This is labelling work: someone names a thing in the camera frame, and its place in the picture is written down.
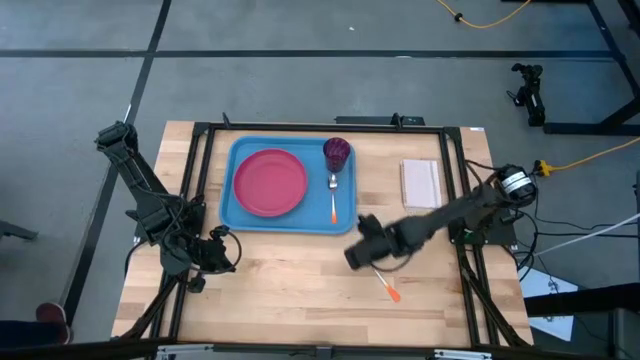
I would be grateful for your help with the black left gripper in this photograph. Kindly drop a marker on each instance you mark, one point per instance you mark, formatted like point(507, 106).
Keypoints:
point(207, 250)

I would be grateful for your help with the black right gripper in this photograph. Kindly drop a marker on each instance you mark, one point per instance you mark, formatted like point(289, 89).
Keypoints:
point(377, 242)

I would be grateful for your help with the red round plate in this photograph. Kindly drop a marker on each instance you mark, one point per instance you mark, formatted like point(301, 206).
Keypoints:
point(270, 182)

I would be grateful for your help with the magenta faceted cup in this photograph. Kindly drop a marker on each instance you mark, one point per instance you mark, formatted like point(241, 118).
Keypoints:
point(337, 152)

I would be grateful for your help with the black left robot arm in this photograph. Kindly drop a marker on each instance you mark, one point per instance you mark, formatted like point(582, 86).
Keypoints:
point(145, 200)

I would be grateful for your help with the small black robot arm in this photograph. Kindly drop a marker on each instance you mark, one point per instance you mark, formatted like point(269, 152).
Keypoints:
point(530, 95)

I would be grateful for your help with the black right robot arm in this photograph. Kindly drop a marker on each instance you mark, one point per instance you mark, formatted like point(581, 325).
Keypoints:
point(450, 215)

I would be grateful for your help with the blue plastic tray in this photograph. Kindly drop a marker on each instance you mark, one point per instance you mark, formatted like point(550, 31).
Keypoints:
point(320, 215)

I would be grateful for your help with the beige folded napkin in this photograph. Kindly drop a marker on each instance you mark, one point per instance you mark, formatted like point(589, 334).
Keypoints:
point(421, 184)

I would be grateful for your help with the black crossbar with silver brackets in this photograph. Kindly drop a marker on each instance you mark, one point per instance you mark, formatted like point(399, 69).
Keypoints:
point(320, 351)

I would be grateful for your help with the white paper sheet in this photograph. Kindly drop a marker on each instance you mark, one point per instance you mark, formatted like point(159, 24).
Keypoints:
point(547, 300)

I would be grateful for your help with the person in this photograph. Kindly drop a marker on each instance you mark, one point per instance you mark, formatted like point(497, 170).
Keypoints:
point(52, 320)

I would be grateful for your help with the black stand foot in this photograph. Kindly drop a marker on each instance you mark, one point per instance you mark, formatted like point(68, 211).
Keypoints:
point(15, 231)

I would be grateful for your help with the black beam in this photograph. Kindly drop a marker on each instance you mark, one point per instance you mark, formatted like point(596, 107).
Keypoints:
point(585, 300)

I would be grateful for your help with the black floor stand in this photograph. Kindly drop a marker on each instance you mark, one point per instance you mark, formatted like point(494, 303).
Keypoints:
point(607, 42)

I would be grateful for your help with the black aluminium table frame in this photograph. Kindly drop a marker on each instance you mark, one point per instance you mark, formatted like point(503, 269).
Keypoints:
point(325, 127)

